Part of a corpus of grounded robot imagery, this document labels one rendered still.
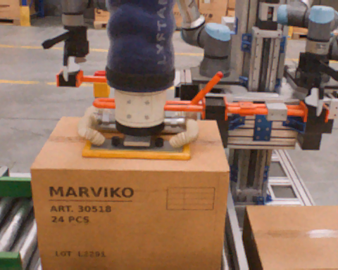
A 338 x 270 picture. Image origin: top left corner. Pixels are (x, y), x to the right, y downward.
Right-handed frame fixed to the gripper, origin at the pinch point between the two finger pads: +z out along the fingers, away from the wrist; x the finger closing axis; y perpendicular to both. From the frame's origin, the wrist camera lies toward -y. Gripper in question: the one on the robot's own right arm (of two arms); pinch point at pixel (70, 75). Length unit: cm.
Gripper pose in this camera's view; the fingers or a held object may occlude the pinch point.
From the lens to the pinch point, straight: 167.6
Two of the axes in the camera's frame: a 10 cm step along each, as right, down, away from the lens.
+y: 9.9, 0.4, 1.0
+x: -0.8, -3.4, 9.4
